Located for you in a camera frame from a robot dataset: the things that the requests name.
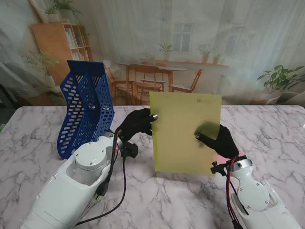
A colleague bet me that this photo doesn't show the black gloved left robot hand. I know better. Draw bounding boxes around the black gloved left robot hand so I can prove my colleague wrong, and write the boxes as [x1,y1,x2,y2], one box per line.
[115,107,159,143]

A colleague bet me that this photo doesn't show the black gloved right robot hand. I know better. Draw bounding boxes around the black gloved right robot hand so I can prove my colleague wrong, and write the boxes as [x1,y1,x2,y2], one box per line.
[194,124,240,159]

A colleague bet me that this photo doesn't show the pink paper receipt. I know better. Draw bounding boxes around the pink paper receipt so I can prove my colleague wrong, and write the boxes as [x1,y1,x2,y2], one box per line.
[213,149,245,163]

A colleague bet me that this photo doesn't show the yellow-green translucent file folder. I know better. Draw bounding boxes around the yellow-green translucent file folder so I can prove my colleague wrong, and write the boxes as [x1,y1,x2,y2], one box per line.
[148,92,222,177]

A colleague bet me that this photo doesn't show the blue perforated file rack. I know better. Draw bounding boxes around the blue perforated file rack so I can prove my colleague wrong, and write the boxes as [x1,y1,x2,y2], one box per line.
[56,60,115,161]

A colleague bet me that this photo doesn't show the printed room scene backdrop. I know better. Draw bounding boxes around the printed room scene backdrop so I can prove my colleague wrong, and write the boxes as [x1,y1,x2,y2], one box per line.
[0,0,305,107]

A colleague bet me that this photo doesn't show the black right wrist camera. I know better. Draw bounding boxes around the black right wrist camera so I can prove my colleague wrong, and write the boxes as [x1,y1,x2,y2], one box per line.
[210,161,231,176]

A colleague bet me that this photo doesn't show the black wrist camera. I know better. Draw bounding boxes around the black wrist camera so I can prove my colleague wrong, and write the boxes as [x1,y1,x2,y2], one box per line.
[121,142,139,159]
[210,161,231,176]

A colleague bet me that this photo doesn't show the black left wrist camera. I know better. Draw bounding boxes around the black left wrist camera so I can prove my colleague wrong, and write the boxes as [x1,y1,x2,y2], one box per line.
[121,142,139,159]

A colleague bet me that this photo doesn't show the right arm red black wires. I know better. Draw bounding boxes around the right arm red black wires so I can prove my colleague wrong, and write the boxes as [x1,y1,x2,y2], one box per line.
[225,155,241,229]

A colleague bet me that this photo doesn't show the arm red black wires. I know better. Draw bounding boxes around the arm red black wires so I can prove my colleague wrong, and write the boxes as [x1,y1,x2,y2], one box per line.
[95,130,120,198]
[225,155,241,229]

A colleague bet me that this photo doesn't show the black left camera cable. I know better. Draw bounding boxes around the black left camera cable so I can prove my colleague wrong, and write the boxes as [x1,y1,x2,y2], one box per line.
[76,157,127,227]

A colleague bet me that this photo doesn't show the left arm red black wires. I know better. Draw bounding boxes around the left arm red black wires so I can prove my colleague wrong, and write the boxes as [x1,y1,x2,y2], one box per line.
[95,130,120,198]

